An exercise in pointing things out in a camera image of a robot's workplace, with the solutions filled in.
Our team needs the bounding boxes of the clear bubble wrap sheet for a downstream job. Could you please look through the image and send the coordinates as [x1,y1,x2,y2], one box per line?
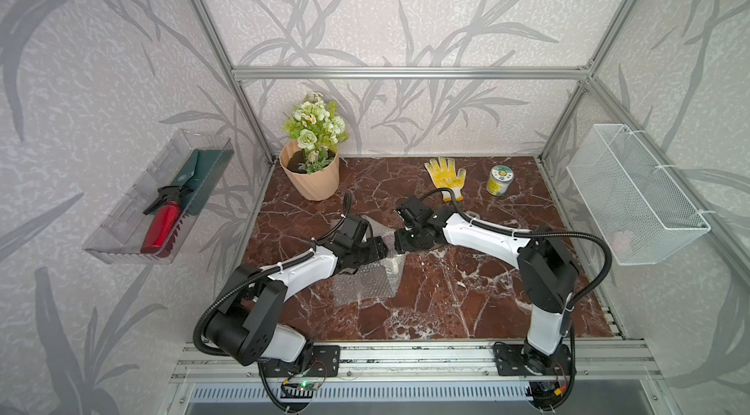
[330,215,406,307]

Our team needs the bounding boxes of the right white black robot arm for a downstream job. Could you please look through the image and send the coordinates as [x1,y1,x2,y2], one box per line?
[395,196,613,375]

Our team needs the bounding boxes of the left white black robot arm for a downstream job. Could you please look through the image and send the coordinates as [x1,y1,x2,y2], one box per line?
[193,192,388,374]

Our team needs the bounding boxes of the yellow white work glove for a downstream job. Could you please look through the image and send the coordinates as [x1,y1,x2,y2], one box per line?
[424,157,467,202]

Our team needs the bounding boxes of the beige ribbed flower pot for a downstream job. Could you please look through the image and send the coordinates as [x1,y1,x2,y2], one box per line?
[279,140,340,201]

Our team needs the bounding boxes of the sunflower label tin can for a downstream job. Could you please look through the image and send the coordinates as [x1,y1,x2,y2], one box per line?
[486,165,515,196]

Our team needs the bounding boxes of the green white artificial flowers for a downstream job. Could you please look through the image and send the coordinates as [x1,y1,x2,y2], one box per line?
[283,92,348,174]

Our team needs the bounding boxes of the dark green trowel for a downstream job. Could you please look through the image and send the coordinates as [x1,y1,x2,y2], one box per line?
[170,150,223,216]

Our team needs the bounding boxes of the red spray bottle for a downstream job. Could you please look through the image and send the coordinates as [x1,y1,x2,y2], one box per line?
[140,186,183,258]

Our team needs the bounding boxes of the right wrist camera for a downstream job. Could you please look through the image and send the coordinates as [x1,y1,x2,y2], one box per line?
[396,196,433,232]

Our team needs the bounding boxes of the clear plastic wall bin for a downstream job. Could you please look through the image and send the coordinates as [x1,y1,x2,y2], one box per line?
[83,129,234,265]

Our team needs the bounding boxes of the white wire mesh basket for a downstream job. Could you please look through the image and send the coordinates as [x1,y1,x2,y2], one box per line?
[566,124,711,267]

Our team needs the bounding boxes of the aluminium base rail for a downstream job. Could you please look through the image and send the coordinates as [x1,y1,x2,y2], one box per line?
[169,338,662,384]

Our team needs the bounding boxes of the aluminium cage frame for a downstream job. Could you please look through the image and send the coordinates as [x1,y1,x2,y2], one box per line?
[163,0,750,276]

